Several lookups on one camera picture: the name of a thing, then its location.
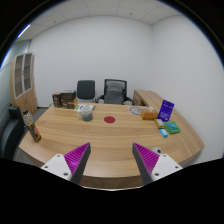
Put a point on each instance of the orange box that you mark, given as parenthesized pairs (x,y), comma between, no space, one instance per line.
(148,114)

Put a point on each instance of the clear black-capped drink bottle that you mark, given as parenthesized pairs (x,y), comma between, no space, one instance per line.
(33,130)

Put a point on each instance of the long ceiling light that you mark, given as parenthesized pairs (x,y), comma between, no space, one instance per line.
(24,31)

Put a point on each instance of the printed white leaflet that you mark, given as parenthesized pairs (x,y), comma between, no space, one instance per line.
(78,107)

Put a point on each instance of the black padded office chair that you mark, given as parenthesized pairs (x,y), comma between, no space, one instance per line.
(86,89)

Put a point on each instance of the wooden shelf unit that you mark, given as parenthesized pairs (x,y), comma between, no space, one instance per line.
(23,83)

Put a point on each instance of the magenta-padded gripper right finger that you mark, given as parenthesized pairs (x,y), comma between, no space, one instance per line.
(148,160)

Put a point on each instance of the grey mug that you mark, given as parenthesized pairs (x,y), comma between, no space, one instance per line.
(87,114)

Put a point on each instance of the flat round red coaster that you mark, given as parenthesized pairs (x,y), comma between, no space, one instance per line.
(109,119)

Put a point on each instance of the round white printed mat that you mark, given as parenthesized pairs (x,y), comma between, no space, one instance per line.
(135,110)

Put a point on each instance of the black leather sofa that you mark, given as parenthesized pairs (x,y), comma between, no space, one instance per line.
(11,131)

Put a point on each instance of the purple standing sign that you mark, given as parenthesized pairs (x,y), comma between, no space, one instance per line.
(166,110)

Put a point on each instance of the small blue box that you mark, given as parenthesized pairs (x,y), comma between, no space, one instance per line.
(164,133)

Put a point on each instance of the black mesh office chair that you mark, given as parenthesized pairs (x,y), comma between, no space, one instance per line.
(114,91)

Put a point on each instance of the small white round object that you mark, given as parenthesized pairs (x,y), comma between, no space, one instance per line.
(157,150)

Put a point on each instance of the wooden side desk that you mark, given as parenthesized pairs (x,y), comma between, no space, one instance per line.
(146,96)

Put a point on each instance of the small tan box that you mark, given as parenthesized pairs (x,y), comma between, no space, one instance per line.
(159,123)

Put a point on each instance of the green box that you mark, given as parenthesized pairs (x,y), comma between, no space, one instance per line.
(172,127)

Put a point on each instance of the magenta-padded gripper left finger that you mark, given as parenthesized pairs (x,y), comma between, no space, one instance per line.
(76,159)

